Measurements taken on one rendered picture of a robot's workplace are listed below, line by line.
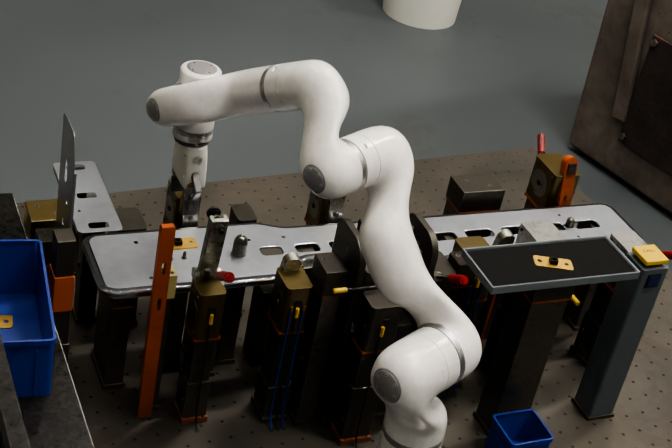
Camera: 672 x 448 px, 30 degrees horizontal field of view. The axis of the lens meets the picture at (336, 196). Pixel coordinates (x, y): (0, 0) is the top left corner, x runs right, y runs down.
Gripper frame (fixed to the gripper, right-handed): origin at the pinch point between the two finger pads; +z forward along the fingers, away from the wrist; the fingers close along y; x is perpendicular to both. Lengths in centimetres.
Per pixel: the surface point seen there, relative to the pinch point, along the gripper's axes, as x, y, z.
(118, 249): 13.0, 0.0, 12.2
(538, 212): -95, 2, 12
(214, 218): 0.9, -21.3, -9.3
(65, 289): 29.9, -23.5, 3.6
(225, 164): -85, 186, 111
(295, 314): -17.4, -28.6, 11.3
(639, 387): -113, -34, 42
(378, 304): -31.4, -36.7, 4.0
